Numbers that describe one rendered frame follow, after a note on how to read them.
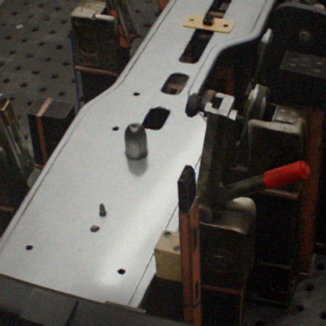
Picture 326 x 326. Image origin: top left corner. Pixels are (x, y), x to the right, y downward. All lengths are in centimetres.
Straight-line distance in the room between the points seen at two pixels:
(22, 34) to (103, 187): 95
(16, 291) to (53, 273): 75
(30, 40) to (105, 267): 105
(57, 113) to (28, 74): 61
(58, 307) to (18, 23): 183
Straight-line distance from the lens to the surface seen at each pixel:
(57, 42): 209
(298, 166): 105
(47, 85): 196
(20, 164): 129
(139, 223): 120
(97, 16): 152
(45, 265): 116
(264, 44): 135
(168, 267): 110
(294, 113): 125
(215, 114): 102
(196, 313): 114
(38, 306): 39
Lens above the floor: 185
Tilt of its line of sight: 42 degrees down
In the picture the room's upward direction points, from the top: 4 degrees counter-clockwise
